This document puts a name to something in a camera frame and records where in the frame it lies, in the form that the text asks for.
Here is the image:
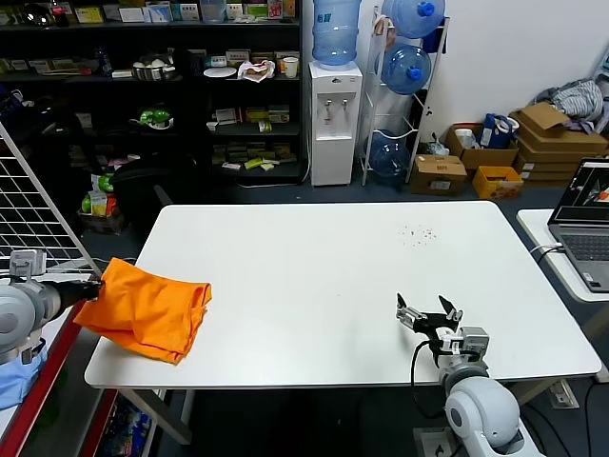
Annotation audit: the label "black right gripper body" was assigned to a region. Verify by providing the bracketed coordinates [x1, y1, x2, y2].
[414, 312, 462, 352]

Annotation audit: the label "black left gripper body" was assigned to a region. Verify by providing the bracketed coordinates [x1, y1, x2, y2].
[66, 280, 102, 305]

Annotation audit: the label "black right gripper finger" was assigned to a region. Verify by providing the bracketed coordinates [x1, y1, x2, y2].
[395, 292, 420, 328]
[438, 295, 464, 324]

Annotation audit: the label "orange t-shirt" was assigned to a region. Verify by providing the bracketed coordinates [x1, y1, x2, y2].
[72, 256, 214, 367]

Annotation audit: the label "grey clothes pile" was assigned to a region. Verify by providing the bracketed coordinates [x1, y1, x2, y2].
[533, 78, 608, 132]

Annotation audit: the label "dark basket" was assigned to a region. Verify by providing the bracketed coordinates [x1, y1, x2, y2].
[78, 209, 129, 237]

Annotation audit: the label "yellow orange snack packet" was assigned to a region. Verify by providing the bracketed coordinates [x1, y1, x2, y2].
[90, 192, 121, 218]

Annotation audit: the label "black office chair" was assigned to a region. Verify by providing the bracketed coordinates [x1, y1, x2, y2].
[111, 154, 202, 234]

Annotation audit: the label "white table leg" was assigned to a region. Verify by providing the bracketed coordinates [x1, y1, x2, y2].
[117, 388, 194, 445]
[508, 378, 570, 404]

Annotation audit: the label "red-edged white side table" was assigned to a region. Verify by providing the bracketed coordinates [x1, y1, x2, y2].
[0, 273, 120, 457]

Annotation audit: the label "light blue cloth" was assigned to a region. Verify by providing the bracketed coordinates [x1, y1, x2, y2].
[0, 349, 49, 410]

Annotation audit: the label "white floor plate black logo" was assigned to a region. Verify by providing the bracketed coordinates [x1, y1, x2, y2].
[412, 427, 453, 457]

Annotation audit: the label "yellow cardboard box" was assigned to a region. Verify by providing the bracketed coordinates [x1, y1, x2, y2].
[472, 165, 525, 200]

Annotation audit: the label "sealed brown cardboard box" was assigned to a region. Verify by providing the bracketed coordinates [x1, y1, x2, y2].
[409, 154, 469, 197]

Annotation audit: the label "grey laptop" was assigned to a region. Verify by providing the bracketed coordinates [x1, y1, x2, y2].
[547, 157, 609, 294]

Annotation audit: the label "open brown cardboard box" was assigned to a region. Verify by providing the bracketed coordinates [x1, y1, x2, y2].
[444, 122, 521, 170]

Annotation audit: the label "flat cardboard box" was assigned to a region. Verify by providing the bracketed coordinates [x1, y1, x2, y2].
[514, 150, 584, 173]
[521, 169, 580, 183]

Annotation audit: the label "green toy fruit bowl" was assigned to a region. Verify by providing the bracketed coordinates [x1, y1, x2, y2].
[128, 108, 175, 131]

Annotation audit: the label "white water dispenser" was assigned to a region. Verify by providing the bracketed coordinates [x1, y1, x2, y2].
[308, 60, 363, 188]

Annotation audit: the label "blue paper bag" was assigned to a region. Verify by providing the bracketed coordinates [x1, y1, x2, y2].
[481, 112, 521, 149]

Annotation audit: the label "stacked cardboard boxes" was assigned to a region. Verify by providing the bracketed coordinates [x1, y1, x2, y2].
[509, 102, 609, 156]

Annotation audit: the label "metal bowl with eggs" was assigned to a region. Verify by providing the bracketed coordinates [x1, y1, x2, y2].
[130, 54, 179, 82]

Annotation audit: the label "white metal jug rack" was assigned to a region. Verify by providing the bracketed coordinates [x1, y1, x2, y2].
[360, 4, 451, 188]

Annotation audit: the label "blue water jug blue cap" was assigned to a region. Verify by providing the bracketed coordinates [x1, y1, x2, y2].
[381, 0, 447, 40]
[381, 43, 433, 96]

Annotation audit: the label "black shelving unit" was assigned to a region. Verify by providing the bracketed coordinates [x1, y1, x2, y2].
[0, 0, 306, 187]

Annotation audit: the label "white plastic bag with bread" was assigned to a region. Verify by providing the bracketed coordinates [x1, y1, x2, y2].
[237, 60, 278, 86]

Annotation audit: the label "shiny round glass bowl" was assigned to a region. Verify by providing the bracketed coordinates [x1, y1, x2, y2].
[21, 2, 51, 28]

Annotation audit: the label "pale blue box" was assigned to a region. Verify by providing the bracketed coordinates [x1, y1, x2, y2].
[144, 3, 173, 23]

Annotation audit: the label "blue water jug with label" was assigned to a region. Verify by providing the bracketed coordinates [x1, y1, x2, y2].
[311, 0, 363, 72]

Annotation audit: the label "clear plastic container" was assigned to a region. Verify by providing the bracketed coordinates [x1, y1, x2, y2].
[200, 0, 227, 24]

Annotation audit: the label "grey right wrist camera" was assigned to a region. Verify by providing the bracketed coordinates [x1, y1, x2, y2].
[459, 326, 491, 363]

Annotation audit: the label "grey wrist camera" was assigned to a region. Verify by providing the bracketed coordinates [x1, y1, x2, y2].
[459, 326, 491, 363]
[9, 249, 48, 280]

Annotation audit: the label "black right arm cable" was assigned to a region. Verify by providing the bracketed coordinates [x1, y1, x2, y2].
[409, 340, 448, 420]

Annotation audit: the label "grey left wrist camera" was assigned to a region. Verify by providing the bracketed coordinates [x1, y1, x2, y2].
[9, 249, 48, 280]

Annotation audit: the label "white wire grid rack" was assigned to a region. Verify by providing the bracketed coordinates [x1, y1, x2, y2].
[0, 121, 105, 285]

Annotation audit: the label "white laptop cable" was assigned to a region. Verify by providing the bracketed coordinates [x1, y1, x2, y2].
[530, 243, 564, 261]

